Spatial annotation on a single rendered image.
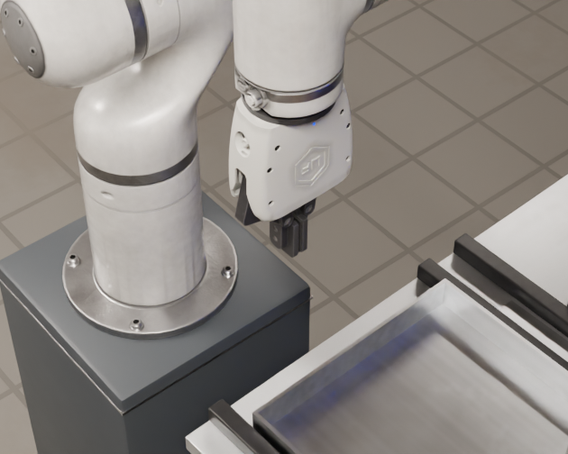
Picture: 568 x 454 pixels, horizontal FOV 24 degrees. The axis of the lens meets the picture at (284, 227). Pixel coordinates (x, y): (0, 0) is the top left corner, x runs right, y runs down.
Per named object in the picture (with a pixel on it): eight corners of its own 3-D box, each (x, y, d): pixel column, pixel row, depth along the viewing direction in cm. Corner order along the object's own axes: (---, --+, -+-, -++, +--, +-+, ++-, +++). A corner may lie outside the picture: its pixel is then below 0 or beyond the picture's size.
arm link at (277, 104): (278, 110, 96) (278, 141, 98) (367, 62, 100) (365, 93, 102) (207, 57, 100) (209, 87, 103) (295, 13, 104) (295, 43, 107)
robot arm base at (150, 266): (30, 264, 144) (4, 136, 131) (170, 188, 152) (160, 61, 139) (128, 368, 133) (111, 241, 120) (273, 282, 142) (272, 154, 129)
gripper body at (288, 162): (270, 131, 97) (270, 238, 105) (370, 77, 102) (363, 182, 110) (207, 83, 101) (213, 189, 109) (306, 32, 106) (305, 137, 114)
